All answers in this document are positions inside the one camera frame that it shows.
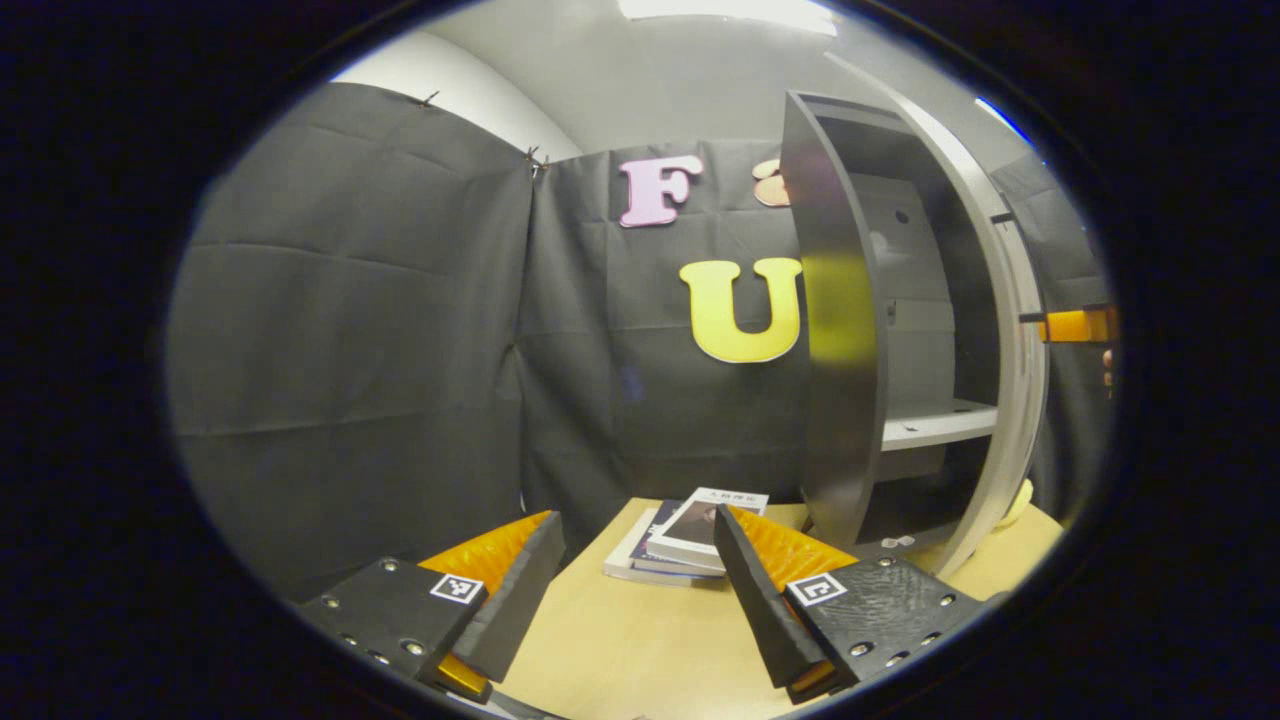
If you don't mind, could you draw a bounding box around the white cabinet shelf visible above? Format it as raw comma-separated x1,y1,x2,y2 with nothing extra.
881,397,1000,452

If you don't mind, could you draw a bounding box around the grey cabinet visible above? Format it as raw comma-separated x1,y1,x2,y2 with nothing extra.
779,88,1003,553

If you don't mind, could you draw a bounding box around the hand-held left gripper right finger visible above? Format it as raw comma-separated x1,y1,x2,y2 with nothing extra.
710,503,989,707

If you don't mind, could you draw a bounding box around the yellow fuzzy ball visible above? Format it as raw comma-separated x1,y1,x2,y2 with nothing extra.
995,478,1035,532

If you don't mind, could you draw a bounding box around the plain white book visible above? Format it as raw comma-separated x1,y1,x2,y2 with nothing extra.
602,496,728,589

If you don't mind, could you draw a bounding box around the blue book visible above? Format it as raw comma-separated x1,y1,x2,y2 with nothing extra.
628,498,727,581

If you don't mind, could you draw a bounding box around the grey cabinet door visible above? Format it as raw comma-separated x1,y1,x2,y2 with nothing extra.
824,50,1050,582

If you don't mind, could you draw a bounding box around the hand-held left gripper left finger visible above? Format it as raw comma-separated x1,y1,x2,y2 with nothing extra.
296,510,568,704

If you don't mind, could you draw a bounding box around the black backdrop cloth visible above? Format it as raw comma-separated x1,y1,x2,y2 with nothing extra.
165,82,1117,603

